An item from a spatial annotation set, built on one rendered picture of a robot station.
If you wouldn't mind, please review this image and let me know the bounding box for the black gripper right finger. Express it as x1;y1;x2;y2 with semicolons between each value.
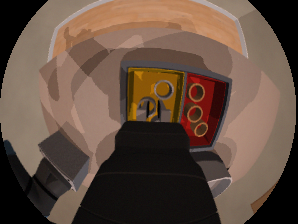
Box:
157;100;171;122

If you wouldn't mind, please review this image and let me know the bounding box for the bronze bushing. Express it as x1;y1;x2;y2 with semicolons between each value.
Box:
190;119;208;137
183;102;203;122
186;83;205;102

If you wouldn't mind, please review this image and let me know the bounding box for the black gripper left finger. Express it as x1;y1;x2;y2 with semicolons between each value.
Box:
136;101;150;121

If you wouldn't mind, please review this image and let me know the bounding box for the grey metal ring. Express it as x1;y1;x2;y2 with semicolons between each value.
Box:
154;80;174;100
151;115;160;122
137;97;156;118

